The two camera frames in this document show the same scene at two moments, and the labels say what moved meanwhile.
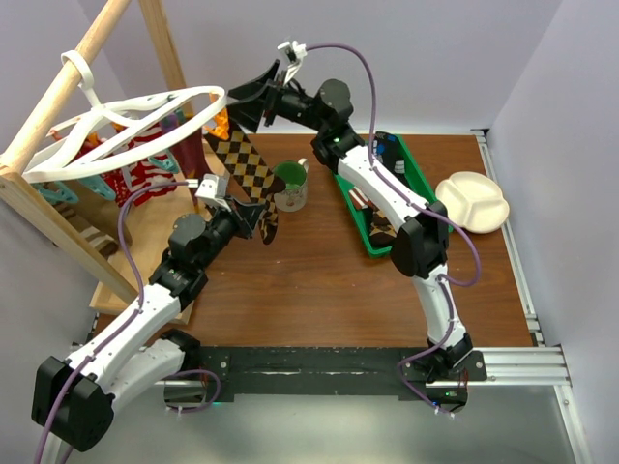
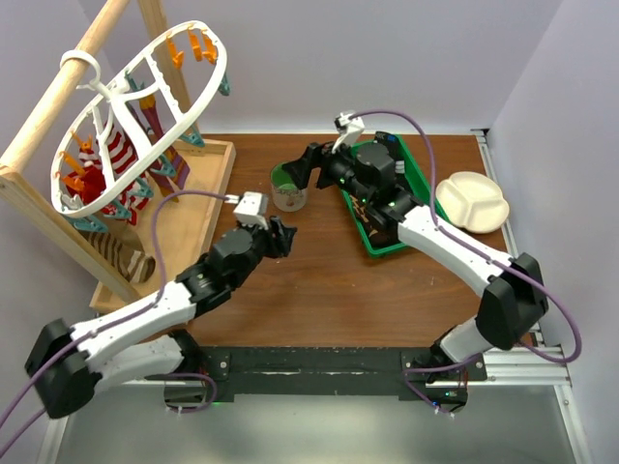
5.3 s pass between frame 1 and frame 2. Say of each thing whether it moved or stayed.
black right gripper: moved
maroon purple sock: moved
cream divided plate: stayed
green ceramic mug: stayed
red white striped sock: moved
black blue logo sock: stayed
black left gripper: moved
